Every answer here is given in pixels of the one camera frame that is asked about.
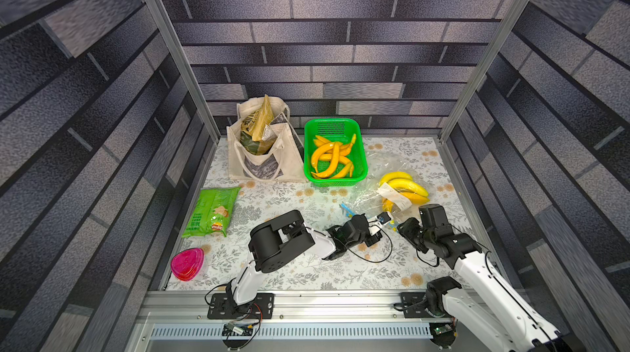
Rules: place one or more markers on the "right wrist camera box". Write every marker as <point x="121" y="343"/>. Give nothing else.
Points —
<point x="434" y="220"/>

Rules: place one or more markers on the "aluminium front rail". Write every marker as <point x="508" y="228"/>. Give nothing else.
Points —
<point x="301" y="321"/>

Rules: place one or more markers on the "beige canvas tote bag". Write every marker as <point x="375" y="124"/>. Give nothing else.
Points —
<point x="284" y="162"/>

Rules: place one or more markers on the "clear zip-top bag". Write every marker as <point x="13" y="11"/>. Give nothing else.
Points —
<point x="364" y="199"/>
<point x="382" y="163"/>

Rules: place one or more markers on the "aluminium frame post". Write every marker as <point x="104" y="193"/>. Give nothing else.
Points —
<point x="479" y="73"/>
<point x="169" y="36"/>

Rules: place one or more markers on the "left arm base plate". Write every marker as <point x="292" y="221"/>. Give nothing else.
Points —
<point x="221" y="307"/>

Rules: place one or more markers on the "aluminium frame post left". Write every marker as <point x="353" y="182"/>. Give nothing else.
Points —
<point x="169" y="36"/>

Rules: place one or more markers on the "left circuit board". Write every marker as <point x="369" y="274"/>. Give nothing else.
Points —
<point x="235" y="336"/>

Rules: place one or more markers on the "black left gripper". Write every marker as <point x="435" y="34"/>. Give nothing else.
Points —
<point x="374" y="239"/>

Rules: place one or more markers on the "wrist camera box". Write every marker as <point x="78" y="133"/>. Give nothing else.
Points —
<point x="434" y="220"/>
<point x="384" y="218"/>

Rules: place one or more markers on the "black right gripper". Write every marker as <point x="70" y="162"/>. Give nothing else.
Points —
<point x="410" y="230"/>

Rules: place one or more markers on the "pink plastic container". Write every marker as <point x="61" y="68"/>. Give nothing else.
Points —
<point x="187" y="264"/>

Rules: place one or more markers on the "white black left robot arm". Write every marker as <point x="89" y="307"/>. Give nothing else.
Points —
<point x="276" y="243"/>

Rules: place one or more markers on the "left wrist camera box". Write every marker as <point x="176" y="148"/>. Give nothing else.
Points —
<point x="384" y="218"/>

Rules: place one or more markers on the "circuit board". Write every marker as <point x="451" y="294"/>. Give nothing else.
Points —
<point x="235" y="336"/>
<point x="443" y="335"/>

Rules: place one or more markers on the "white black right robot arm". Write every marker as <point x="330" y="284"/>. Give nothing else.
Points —
<point x="507" y="322"/>

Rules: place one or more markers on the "snack packets in tote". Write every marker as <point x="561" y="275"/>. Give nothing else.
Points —
<point x="263" y="121"/>

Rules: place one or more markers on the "green plastic basket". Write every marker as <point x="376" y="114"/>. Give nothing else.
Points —
<point x="336" y="130"/>

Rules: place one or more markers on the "right circuit board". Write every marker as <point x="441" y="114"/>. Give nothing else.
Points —
<point x="443" y="335"/>

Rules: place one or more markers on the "aluminium frame post right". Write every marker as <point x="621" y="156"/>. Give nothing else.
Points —
<point x="479" y="73"/>

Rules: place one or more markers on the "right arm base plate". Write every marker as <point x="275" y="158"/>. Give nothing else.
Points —
<point x="414" y="305"/>

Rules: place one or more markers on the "yellow banana bunch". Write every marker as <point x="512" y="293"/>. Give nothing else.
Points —
<point x="335" y="156"/>
<point x="399" y="192"/>

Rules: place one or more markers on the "green chips bag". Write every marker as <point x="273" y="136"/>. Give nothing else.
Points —
<point x="212" y="213"/>

